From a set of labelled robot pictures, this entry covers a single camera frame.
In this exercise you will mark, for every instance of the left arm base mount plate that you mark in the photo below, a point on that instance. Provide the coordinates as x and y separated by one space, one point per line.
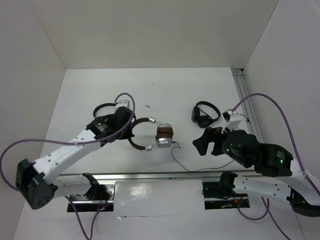
103 200

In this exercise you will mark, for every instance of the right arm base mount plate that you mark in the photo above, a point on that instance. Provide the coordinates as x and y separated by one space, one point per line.
215 199

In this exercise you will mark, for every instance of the large black wrapped headphones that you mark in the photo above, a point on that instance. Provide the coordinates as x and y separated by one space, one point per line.
201 118

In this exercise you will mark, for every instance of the brown silver headphones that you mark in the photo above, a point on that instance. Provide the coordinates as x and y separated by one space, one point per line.
163 138

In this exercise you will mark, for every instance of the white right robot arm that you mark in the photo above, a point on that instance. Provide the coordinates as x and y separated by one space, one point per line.
269 160

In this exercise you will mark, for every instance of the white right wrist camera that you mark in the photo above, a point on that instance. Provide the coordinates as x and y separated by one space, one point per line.
232 118

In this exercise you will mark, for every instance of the aluminium side rail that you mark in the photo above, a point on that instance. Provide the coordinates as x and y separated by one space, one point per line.
247 106

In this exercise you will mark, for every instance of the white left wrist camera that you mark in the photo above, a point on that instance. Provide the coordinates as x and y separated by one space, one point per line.
122 103

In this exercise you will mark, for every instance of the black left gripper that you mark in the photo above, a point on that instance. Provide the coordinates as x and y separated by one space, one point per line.
127 135

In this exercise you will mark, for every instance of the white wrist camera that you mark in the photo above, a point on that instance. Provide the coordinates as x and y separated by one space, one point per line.
122 103
232 118

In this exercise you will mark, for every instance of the aluminium table rail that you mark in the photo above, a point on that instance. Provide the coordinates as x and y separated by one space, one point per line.
158 176

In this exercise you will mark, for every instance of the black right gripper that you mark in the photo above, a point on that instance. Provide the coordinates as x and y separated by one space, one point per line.
209 134

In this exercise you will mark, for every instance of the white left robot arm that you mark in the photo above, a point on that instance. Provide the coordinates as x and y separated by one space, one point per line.
40 181

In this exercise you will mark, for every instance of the small black headphones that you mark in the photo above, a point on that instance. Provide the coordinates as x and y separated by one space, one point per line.
104 109

